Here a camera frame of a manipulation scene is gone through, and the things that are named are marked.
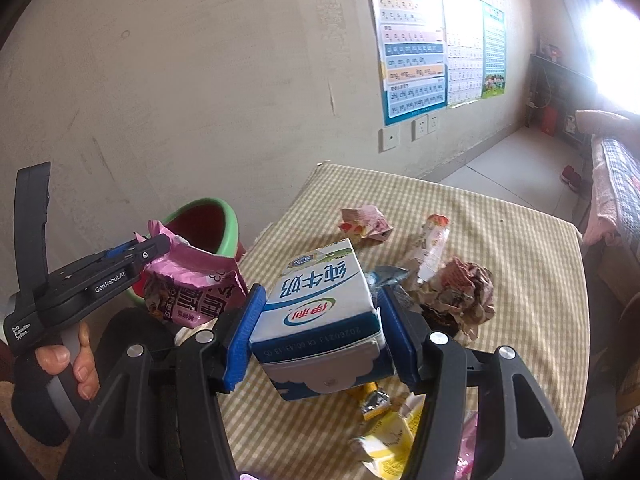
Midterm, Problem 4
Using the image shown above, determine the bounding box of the silver blue wrapper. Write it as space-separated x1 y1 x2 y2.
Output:
364 265 426 311

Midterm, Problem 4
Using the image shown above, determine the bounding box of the yellow wrapper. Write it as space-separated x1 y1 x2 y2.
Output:
350 395 426 480

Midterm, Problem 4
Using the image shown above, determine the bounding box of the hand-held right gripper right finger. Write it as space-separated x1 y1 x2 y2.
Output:
376 286 583 480

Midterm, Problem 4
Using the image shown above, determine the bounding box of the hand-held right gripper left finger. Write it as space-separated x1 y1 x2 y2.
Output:
57 284 266 480

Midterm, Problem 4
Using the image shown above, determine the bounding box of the white chart wall poster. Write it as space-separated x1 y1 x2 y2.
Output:
440 0 486 109

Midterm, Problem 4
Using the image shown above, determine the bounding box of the pink snack packet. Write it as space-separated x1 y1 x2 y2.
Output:
132 219 249 328

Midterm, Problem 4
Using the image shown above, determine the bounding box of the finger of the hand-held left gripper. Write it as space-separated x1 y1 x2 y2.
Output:
125 236 172 266
105 241 142 262

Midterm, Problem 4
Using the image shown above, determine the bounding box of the blue-bordered wall poster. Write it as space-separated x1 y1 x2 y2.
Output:
362 0 448 127

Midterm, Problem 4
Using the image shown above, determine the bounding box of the pink bed sheet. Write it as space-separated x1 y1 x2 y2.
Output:
582 135 623 246

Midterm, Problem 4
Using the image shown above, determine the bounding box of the green-bordered wall poster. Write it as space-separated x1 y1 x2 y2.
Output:
481 0 507 100

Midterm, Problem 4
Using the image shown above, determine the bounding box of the crumpled pink wrapper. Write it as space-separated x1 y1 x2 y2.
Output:
339 204 393 243

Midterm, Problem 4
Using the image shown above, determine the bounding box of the crumpled brown paper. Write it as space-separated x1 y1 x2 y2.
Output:
407 256 496 346

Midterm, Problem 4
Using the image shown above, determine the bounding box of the beige pillow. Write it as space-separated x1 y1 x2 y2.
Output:
575 109 632 136

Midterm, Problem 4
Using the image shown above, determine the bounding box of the small pink wrapper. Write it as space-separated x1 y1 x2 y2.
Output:
457 410 481 480

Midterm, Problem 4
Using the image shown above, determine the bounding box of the blue and white milk carton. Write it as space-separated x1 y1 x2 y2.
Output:
248 238 398 403

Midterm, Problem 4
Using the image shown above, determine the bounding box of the dark shelf unit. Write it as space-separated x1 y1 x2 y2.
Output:
527 52 601 146

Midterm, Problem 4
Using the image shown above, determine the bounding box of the gold candy wrapper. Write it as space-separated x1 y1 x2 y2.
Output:
359 390 392 421

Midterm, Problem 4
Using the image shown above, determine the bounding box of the green and red bin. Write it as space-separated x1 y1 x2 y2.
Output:
127 199 248 311

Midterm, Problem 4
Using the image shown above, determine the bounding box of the clear plastic wrapper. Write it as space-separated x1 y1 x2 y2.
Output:
407 214 451 283

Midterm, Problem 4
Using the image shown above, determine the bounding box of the person's left hand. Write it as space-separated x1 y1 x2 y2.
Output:
35 322 94 401

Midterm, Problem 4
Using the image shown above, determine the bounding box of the plaid blanket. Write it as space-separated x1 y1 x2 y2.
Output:
600 137 640 246

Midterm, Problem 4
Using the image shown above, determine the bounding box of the bright window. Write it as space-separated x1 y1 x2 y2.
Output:
582 0 640 111

